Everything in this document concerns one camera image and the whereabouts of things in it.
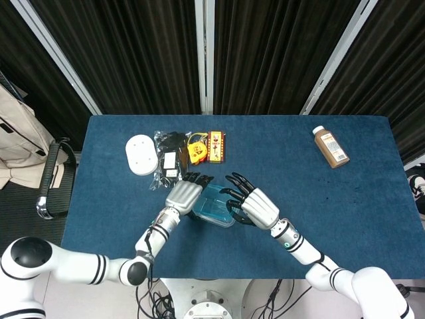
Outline red and yellow printed box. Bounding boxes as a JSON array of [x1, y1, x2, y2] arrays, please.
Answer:
[[205, 130, 227, 164]]

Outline brown bottle with white cap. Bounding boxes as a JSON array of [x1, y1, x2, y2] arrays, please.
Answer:
[[312, 125, 351, 169]]

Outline black and white sneaker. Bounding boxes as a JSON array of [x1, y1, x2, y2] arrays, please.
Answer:
[[407, 172, 425, 203]]

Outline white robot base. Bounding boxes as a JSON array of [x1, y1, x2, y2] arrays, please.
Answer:
[[159, 278, 256, 319]]

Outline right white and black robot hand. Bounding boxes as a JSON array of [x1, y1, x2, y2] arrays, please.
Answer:
[[219, 171, 280, 231]]

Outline white oval disc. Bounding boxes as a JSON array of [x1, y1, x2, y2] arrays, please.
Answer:
[[125, 133, 159, 176]]

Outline black item in plastic bag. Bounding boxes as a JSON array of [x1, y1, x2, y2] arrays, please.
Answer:
[[148, 131, 193, 192]]

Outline yellow tape measure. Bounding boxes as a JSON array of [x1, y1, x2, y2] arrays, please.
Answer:
[[186, 132, 209, 166]]

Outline left silver and black robot hand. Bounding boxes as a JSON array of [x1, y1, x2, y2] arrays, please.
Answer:
[[165, 171, 214, 213]]

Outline black floor cables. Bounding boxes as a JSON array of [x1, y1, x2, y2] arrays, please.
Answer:
[[135, 278, 177, 319], [252, 278, 313, 319]]

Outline white frame post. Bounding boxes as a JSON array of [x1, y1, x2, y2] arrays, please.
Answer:
[[299, 0, 379, 116], [9, 0, 102, 116], [195, 0, 216, 116]]

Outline black chair armrest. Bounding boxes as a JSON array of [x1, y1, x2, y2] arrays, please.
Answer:
[[36, 138, 78, 220]]

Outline black curtain panel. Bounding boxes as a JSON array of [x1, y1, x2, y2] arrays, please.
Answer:
[[29, 0, 203, 116], [310, 0, 425, 165], [214, 0, 361, 116], [0, 0, 92, 150]]

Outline beige fabric bag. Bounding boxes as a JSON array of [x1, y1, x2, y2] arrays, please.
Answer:
[[0, 82, 64, 190]]

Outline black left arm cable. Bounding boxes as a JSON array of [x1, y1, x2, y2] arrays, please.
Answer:
[[142, 222, 159, 300]]

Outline blue table cloth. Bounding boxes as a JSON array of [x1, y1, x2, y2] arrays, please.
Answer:
[[61, 114, 425, 280]]

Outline clear container with blue lid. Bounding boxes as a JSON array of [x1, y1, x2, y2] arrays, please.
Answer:
[[189, 183, 236, 229]]

